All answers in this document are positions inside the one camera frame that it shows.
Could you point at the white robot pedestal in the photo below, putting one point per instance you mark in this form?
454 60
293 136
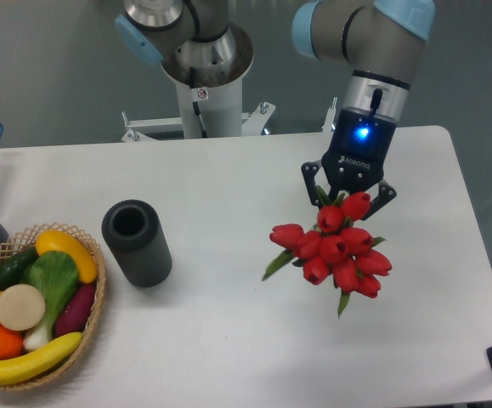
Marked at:
208 80

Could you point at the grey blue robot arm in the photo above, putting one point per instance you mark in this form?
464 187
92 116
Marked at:
382 40

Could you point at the beige round disc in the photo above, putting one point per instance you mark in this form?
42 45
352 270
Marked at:
21 307

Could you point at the yellow squash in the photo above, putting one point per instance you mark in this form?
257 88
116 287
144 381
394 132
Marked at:
59 241

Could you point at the yellow banana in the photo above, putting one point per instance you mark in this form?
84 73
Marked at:
27 366

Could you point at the green cucumber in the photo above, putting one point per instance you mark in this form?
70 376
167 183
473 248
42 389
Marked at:
12 268

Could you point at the red tulip bouquet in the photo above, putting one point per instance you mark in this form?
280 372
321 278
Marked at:
334 247

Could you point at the dark grey ribbed vase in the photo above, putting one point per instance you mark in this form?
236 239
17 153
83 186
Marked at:
133 233

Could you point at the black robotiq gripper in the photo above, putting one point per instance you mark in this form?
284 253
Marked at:
354 161

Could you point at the woven wicker basket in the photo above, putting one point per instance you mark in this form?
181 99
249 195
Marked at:
26 239

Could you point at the purple sweet potato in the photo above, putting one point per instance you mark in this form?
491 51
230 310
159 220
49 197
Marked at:
75 315

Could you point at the green bok choy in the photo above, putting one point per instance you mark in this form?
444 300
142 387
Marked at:
55 275

